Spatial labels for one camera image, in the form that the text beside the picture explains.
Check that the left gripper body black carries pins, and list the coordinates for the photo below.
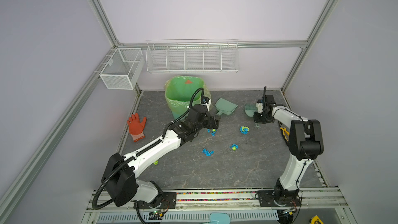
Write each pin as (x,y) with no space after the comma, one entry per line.
(207,123)

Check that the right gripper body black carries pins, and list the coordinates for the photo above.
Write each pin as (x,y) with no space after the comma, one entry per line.
(258,117)

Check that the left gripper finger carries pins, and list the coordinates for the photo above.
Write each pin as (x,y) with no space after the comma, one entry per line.
(215,124)
(217,118)

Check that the mint green dustpan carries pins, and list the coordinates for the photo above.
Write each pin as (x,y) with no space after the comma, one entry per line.
(225,107)

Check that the mint green hand brush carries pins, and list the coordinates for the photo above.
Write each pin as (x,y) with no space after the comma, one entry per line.
(251,109)

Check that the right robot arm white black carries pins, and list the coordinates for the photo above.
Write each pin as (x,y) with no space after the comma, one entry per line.
(305,143)

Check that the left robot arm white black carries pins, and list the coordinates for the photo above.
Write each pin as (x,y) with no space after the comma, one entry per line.
(120,183)

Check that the blue paper scrap centre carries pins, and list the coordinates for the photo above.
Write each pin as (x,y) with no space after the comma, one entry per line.
(212,132)

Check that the yellow black pliers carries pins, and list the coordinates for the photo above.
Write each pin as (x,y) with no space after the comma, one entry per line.
(285,135)

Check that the blue yellow paper scrap right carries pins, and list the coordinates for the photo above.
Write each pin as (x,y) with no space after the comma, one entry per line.
(244,130)

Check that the blue paper scrap front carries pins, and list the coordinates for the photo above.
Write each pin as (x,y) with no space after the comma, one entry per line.
(207,152)

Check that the blue green paper scrap small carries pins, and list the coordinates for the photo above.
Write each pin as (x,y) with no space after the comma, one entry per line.
(234,147)

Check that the yellow-green plastic bin liner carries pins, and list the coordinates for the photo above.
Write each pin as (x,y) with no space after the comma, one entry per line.
(180,96)

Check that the green trash bin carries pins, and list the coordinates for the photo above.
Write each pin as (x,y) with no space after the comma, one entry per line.
(178,99)

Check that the red rubber glove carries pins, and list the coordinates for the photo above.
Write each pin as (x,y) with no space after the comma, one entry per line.
(136,127)

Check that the white mesh box basket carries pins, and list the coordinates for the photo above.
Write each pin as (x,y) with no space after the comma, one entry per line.
(123,68)

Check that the light blue object front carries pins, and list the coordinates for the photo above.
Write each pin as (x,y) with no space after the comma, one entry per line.
(219,218)

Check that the yellow black tape measure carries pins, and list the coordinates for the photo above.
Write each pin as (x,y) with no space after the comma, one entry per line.
(315,220)

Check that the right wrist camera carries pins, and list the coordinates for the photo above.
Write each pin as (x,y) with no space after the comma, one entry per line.
(259,106)

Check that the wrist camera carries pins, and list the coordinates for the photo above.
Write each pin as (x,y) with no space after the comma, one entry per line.
(206,101)
(259,106)

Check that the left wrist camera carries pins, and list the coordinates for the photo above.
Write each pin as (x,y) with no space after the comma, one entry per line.
(206,101)

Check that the white wire shelf basket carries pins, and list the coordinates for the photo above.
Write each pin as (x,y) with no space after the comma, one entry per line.
(193,56)

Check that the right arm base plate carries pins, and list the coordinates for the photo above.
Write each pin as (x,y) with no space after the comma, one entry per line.
(269,198)

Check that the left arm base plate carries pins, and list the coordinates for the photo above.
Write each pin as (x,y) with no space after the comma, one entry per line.
(165,200)

